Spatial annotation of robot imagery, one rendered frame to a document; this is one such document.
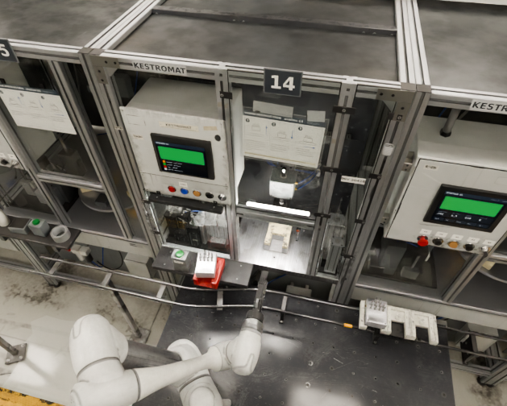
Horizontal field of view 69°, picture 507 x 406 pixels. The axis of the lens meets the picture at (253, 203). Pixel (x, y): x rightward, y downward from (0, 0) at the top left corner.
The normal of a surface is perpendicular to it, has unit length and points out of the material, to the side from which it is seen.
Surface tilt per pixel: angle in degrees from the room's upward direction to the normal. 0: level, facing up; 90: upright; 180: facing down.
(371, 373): 0
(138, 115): 90
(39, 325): 0
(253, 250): 0
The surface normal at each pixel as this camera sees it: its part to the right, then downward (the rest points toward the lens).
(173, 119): -0.23, 0.73
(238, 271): 0.00, -0.67
